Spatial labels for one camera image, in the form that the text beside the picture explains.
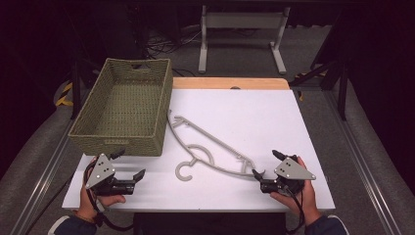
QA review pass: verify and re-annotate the person's left hand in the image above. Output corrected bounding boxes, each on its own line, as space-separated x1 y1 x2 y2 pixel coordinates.
75 156 127 223

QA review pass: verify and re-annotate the bundle of floor cables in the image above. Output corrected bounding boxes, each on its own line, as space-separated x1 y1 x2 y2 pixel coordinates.
144 28 204 78

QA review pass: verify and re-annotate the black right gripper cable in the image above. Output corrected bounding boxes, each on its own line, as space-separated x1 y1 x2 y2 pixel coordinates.
283 184 306 235

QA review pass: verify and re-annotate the white metal desk frame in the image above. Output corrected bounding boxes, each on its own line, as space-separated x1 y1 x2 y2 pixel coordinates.
198 4 292 75

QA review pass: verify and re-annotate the person's right hand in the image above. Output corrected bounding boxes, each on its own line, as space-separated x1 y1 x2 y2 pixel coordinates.
269 156 323 227

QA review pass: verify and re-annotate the black metal stand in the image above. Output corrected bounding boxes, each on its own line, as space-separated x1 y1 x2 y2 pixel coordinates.
288 48 349 122
69 55 99 120

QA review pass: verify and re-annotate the aluminium floor rail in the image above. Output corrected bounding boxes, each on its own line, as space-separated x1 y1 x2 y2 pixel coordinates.
322 87 403 235
9 128 73 235

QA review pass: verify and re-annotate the green woven basket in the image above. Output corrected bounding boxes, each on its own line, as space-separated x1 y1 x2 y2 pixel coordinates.
67 57 174 158

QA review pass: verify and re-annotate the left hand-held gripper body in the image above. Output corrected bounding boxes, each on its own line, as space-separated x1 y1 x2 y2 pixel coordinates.
84 153 137 197

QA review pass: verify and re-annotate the grey plastic clothes hanger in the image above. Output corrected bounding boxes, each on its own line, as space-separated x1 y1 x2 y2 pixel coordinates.
166 110 266 183

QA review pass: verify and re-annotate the yellow black striped tape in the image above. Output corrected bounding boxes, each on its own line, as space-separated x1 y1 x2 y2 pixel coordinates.
54 81 74 108

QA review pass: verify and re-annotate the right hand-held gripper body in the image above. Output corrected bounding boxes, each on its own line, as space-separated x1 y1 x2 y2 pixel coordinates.
259 156 317 197

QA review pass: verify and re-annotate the person's dark lap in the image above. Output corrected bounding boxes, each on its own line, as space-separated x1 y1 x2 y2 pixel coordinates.
132 211 288 235

